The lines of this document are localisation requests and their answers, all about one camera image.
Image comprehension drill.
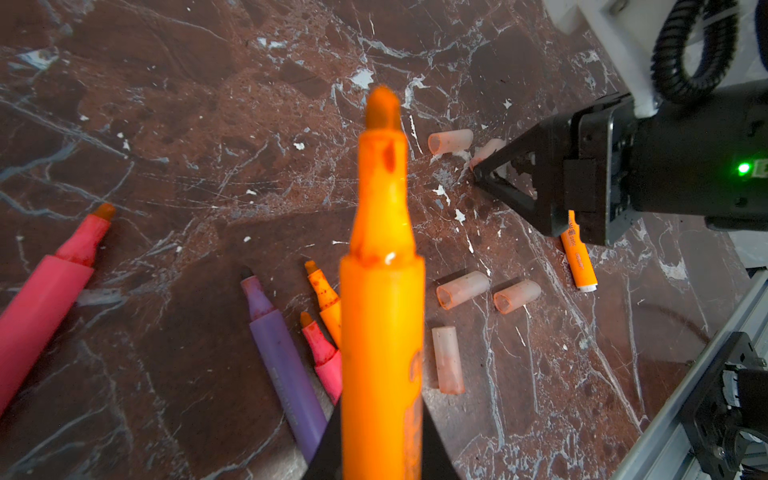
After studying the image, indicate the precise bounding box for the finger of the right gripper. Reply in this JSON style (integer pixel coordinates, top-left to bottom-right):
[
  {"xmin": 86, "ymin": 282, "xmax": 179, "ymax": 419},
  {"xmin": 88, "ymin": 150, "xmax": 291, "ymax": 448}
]
[
  {"xmin": 475, "ymin": 173, "xmax": 568, "ymax": 237},
  {"xmin": 473, "ymin": 114, "xmax": 572, "ymax": 198}
]

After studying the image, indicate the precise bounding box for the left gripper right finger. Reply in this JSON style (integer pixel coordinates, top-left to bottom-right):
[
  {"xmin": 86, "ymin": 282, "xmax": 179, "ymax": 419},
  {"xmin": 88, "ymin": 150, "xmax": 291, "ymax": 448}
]
[{"xmin": 421, "ymin": 401, "xmax": 459, "ymax": 480}]

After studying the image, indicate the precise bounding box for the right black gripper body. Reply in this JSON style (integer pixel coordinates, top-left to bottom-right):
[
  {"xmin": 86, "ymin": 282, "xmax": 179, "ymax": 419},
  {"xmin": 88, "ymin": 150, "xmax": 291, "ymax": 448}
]
[{"xmin": 562, "ymin": 80, "xmax": 767, "ymax": 246}]

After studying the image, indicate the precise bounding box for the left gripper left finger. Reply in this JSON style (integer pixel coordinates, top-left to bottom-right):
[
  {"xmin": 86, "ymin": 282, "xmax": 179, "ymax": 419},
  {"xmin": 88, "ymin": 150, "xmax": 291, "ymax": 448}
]
[{"xmin": 302, "ymin": 401, "xmax": 342, "ymax": 480}]

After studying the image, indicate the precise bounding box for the orange highlighter pen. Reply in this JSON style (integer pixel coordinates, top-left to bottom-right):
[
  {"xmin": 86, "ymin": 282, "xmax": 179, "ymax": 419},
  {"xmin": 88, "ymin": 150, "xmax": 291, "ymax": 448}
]
[
  {"xmin": 340, "ymin": 86, "xmax": 425, "ymax": 479},
  {"xmin": 304, "ymin": 260, "xmax": 342, "ymax": 349},
  {"xmin": 560, "ymin": 210, "xmax": 598, "ymax": 293}
]

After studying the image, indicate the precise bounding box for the pink highlighter pen near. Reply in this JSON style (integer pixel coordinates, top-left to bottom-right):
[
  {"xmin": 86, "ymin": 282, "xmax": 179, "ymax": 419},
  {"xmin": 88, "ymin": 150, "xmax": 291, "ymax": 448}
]
[{"xmin": 300, "ymin": 312, "xmax": 342, "ymax": 405}]

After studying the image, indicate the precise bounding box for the pink highlighter pen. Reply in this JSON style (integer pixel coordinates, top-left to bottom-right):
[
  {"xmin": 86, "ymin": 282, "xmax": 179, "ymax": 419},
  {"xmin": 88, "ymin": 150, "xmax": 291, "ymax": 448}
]
[
  {"xmin": 300, "ymin": 312, "xmax": 342, "ymax": 405},
  {"xmin": 1, "ymin": 204, "xmax": 116, "ymax": 410}
]

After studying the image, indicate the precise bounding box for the purple highlighter pen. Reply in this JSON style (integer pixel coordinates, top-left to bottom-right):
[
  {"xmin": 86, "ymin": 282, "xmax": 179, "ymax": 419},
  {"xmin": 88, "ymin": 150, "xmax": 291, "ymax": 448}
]
[{"xmin": 240, "ymin": 267, "xmax": 327, "ymax": 462}]

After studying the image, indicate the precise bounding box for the pink highlighter pen far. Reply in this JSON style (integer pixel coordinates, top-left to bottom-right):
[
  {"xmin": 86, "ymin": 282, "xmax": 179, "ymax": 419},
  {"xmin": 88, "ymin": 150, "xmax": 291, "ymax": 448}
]
[{"xmin": 1, "ymin": 204, "xmax": 116, "ymax": 410}]

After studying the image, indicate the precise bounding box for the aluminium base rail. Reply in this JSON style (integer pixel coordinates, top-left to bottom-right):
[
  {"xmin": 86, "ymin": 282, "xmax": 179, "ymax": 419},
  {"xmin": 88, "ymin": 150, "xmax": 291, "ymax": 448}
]
[{"xmin": 614, "ymin": 269, "xmax": 767, "ymax": 479}]

